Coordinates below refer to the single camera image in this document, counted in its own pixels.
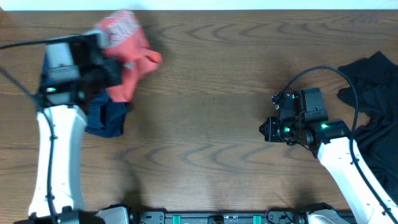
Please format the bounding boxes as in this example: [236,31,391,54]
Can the folded navy blue pants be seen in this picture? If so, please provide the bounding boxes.
[37,46,130,139]

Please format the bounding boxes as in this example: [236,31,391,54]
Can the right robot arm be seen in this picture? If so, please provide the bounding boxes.
[259,117,397,223]

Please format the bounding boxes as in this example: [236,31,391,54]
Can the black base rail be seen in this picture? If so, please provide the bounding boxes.
[96,202,357,224]

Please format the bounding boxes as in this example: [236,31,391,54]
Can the red t-shirt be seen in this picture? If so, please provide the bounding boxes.
[95,10,162,103]

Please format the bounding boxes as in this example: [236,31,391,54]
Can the black garment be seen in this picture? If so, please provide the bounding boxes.
[338,52,397,202]

